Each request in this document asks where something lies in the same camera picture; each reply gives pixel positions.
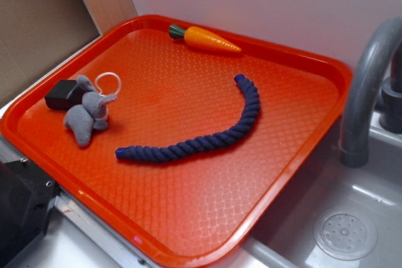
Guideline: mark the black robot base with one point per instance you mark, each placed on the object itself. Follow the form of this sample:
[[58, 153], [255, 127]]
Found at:
[[27, 198]]

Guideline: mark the orange toy carrot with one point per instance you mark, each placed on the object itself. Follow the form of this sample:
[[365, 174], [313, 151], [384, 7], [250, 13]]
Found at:
[[202, 39]]

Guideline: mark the orange plastic tray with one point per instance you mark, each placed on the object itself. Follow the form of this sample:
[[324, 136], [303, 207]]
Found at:
[[194, 211]]

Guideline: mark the grey plush bunny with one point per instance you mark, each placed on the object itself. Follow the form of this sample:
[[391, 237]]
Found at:
[[92, 113]]

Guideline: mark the small black box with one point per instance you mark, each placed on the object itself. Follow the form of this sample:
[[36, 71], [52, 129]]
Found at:
[[64, 95]]

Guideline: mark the grey toy faucet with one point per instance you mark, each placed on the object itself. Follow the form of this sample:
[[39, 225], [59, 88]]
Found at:
[[376, 78]]

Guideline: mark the grey toy sink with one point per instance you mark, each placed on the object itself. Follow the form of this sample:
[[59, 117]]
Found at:
[[284, 235]]

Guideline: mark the brown cardboard panel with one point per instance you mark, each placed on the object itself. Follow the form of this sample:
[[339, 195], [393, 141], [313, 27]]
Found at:
[[37, 35]]

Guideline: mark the grey sink drain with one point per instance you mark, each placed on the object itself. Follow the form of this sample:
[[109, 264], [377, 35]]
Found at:
[[345, 233]]

